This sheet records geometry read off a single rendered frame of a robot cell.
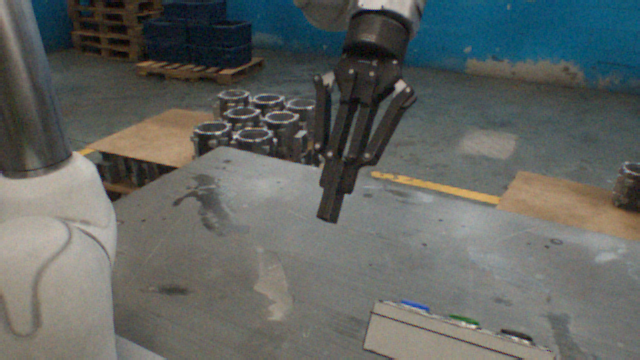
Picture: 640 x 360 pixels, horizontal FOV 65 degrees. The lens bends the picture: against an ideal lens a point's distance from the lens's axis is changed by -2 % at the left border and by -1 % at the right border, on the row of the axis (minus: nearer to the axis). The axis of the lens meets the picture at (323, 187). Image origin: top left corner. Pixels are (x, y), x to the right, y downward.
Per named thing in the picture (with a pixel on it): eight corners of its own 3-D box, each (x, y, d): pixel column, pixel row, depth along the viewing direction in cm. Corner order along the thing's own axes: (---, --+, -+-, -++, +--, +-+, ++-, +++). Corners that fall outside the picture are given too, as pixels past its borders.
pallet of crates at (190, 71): (264, 68, 592) (261, -3, 557) (229, 85, 525) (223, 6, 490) (178, 60, 630) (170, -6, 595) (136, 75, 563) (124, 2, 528)
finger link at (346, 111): (359, 67, 58) (347, 65, 59) (330, 158, 57) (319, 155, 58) (368, 81, 62) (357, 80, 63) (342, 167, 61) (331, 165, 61)
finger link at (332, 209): (346, 166, 60) (352, 167, 60) (330, 223, 59) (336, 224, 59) (338, 159, 57) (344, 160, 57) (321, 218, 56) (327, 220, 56)
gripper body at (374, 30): (337, 12, 59) (316, 84, 58) (407, 16, 56) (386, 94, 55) (356, 43, 66) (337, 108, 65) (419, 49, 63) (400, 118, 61)
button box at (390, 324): (541, 399, 49) (552, 346, 50) (545, 412, 43) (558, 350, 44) (377, 345, 56) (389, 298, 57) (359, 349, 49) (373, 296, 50)
